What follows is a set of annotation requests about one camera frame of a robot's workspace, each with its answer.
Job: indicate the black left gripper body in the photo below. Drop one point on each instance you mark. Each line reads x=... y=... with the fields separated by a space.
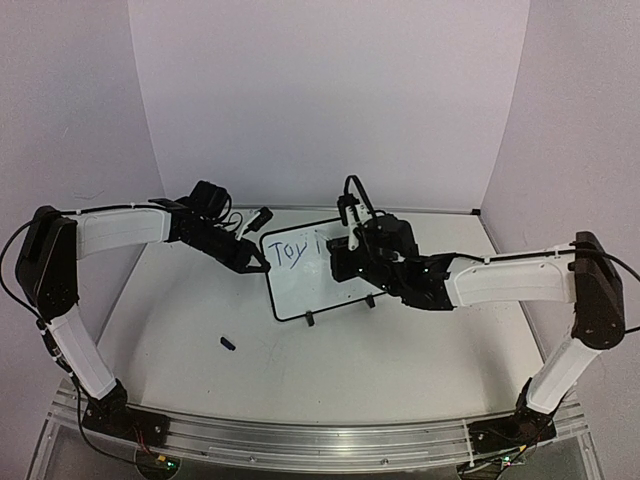
x=206 y=242

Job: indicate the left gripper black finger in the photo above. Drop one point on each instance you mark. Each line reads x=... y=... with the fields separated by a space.
x=256 y=256
x=251 y=269

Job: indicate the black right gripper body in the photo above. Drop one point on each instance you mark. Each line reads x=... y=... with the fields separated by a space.
x=342 y=261

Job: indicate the white whiteboard with black frame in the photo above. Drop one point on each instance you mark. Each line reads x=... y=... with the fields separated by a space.
x=300 y=276

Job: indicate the blue marker cap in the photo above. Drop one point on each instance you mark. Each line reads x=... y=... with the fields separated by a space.
x=227 y=344

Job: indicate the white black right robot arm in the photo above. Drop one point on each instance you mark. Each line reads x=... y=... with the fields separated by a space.
x=580 y=273

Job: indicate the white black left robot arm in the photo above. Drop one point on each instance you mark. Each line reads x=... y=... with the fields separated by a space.
x=48 y=272

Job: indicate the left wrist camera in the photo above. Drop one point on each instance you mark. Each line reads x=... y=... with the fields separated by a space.
x=257 y=221

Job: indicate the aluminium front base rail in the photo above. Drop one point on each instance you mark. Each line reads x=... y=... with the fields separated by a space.
x=170 y=445

